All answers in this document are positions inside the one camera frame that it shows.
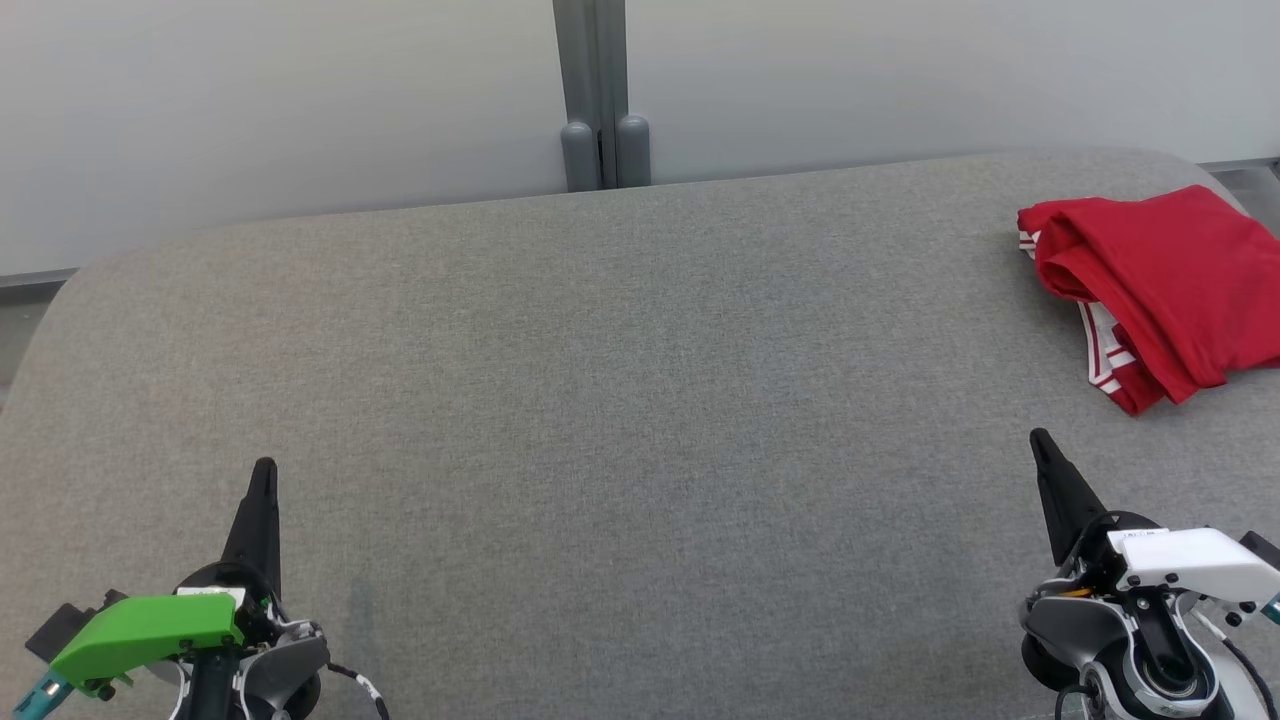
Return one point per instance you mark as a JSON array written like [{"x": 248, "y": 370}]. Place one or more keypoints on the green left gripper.
[{"x": 140, "y": 630}]

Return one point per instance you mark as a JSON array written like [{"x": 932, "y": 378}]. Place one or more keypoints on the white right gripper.
[{"x": 1190, "y": 560}]

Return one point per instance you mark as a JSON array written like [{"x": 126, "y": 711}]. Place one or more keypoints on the red basketball jersey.
[{"x": 1170, "y": 260}]

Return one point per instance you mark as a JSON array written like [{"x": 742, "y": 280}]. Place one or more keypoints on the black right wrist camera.
[{"x": 1264, "y": 548}]

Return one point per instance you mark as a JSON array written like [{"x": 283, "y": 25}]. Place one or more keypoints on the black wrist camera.
[
  {"x": 60, "y": 630},
  {"x": 1264, "y": 548}
]

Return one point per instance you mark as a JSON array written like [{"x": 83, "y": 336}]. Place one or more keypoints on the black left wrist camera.
[{"x": 60, "y": 630}]

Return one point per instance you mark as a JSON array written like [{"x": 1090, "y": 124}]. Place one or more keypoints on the teal right camera connector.
[{"x": 1272, "y": 607}]

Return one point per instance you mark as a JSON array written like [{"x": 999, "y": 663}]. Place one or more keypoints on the teal camera connector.
[
  {"x": 1272, "y": 607},
  {"x": 40, "y": 697}
]

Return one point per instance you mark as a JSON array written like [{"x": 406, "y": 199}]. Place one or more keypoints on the teal left camera connector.
[{"x": 40, "y": 697}]

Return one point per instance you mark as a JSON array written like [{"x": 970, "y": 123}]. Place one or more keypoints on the grey partition joint post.
[{"x": 590, "y": 80}]

